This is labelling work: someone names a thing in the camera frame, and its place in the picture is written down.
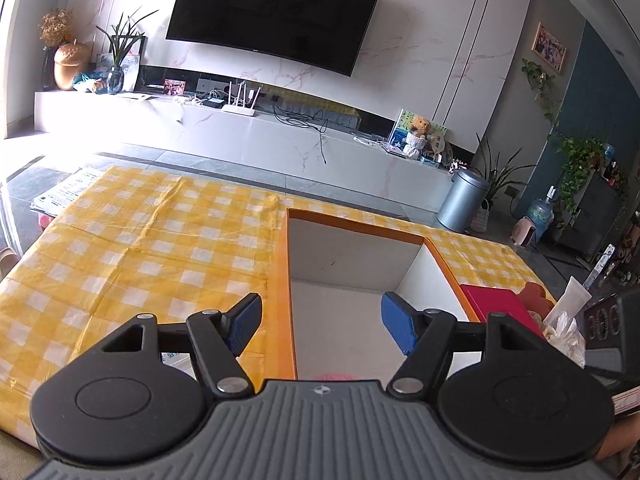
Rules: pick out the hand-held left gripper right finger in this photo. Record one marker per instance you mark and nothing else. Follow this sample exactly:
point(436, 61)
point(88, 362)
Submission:
point(397, 321)

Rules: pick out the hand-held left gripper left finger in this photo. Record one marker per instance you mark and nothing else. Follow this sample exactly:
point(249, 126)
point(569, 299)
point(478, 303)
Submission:
point(244, 321)

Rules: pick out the orange cardboard box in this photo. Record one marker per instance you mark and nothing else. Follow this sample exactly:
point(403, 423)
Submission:
point(350, 260)

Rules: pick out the crumpled white plastic bag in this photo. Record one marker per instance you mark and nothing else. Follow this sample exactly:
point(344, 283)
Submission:
point(565, 312)

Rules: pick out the white tube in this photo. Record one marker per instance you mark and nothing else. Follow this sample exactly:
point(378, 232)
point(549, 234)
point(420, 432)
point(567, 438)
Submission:
point(600, 265)

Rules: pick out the pink fluffy item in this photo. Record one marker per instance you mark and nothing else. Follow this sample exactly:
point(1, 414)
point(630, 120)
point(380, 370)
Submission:
point(332, 376)

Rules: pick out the brown bear-shaped sponge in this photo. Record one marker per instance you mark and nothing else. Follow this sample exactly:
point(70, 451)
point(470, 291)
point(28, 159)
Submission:
point(532, 294)

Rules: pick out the red box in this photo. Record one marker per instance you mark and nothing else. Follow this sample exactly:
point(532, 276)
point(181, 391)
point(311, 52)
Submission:
point(492, 305)

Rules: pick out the dark grey cabinet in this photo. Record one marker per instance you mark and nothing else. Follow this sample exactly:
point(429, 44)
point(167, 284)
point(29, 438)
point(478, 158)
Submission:
point(597, 215)

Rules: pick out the yellow checked tablecloth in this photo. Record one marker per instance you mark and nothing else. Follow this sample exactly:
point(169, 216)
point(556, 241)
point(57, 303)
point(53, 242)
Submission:
point(150, 240)

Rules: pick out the pink space heater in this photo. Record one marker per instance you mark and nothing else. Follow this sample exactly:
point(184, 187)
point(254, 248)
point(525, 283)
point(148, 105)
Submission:
point(524, 232)

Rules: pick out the grey metal trash can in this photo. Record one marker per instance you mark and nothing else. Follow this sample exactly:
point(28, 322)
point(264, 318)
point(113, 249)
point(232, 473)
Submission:
point(462, 200)

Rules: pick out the blue water bottle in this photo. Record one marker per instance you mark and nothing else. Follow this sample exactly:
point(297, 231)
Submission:
point(542, 212)

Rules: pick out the leafy pothos plant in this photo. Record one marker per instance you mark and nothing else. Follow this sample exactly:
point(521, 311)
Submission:
point(580, 160)

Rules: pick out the long-leaf plant in basket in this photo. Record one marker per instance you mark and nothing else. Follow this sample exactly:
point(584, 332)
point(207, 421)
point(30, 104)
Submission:
point(495, 175)

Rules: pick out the white marble TV console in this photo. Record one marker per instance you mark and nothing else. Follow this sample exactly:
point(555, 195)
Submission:
point(250, 140)

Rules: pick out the standing picture card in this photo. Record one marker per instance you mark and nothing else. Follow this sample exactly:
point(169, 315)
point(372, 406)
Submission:
point(400, 132)

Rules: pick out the brown teddy bear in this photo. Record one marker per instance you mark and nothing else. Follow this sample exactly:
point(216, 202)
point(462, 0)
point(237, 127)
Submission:
point(419, 132)

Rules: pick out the white router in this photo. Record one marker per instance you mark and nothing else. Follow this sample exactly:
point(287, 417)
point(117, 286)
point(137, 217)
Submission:
point(240, 108)

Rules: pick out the stack of newspapers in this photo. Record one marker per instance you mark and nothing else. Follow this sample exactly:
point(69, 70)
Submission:
point(70, 190)

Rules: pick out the small photo card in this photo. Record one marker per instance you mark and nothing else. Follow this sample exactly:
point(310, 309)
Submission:
point(175, 87)

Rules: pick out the hanging ivy plant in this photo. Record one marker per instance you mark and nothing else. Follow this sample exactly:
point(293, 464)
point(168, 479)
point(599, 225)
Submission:
point(540, 82)

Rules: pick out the green plant in blue vase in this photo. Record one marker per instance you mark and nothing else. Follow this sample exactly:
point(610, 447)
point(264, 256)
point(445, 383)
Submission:
point(116, 77)

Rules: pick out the copper acorn jar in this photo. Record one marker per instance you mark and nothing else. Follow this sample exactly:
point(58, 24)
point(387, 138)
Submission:
point(72, 65)

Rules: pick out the black television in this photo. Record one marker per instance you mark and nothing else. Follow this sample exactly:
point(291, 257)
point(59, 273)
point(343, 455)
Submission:
point(275, 7)

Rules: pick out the dried flowers in vase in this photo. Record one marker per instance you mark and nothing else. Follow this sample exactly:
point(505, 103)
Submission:
point(52, 30)

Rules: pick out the framed wall picture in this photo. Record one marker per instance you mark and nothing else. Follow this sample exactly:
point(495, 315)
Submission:
point(549, 47)

